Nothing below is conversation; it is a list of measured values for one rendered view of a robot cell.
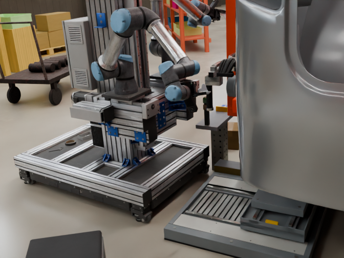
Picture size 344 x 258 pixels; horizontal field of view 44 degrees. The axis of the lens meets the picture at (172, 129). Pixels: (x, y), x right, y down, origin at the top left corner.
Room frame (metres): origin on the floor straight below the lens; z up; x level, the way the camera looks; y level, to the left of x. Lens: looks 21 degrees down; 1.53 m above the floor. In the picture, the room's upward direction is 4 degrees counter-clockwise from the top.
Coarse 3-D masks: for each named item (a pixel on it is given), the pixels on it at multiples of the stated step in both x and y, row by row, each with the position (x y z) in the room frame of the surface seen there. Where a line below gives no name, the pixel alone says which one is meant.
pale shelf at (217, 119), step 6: (210, 114) 3.10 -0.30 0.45; (216, 114) 3.09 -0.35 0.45; (222, 114) 3.08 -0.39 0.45; (210, 120) 2.96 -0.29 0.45; (216, 120) 2.95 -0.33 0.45; (222, 120) 2.95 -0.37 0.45; (228, 120) 3.01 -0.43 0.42; (198, 126) 2.88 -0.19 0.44; (204, 126) 2.86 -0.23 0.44; (210, 126) 2.84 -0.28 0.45; (216, 126) 2.83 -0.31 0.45
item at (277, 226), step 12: (312, 204) 2.21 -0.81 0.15; (252, 216) 2.09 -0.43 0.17; (264, 216) 2.12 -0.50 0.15; (276, 216) 2.11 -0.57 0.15; (288, 216) 2.10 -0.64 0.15; (312, 216) 2.12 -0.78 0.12; (252, 228) 2.06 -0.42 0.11; (264, 228) 2.02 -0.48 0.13; (276, 228) 1.99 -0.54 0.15; (288, 228) 1.96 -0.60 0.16; (300, 228) 1.98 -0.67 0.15; (300, 240) 1.93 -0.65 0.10
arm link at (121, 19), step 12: (120, 12) 2.21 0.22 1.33; (132, 12) 2.23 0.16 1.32; (120, 24) 2.20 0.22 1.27; (132, 24) 2.21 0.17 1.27; (144, 24) 2.27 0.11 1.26; (120, 36) 2.25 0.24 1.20; (108, 48) 2.35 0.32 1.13; (120, 48) 2.33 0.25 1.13; (108, 60) 2.39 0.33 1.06; (96, 72) 2.43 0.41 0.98; (108, 72) 2.42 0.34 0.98
